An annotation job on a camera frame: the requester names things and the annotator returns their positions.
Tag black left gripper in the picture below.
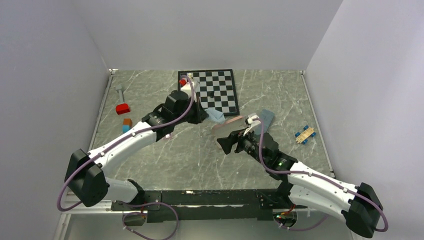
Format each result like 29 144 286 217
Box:
173 97 209 126

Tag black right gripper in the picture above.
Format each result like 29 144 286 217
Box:
217 125 268 166

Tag pink glasses case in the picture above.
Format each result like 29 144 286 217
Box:
212 115 247 139

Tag small blue cleaning cloth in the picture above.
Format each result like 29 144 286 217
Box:
205 108 226 124

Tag grey glasses case green lining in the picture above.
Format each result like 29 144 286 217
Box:
259 109 275 132

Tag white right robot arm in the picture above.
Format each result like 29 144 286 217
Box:
217 131 389 238

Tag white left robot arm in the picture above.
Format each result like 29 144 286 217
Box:
64 90 207 210

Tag black and white chessboard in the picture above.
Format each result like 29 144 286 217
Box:
177 69 240 117

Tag orange and blue toy block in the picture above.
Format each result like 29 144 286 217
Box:
122 118 133 133

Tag grey toy hammer red head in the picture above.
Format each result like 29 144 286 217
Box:
115 84 131 115

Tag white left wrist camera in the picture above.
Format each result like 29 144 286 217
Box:
178 75 200 97

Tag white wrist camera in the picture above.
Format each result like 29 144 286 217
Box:
178 75 200 97
243 113 262 136

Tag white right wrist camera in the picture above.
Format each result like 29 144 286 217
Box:
243 113 262 136

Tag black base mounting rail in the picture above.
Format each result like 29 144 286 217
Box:
111 188 294 223

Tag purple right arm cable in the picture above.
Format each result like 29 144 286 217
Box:
253 117 389 233

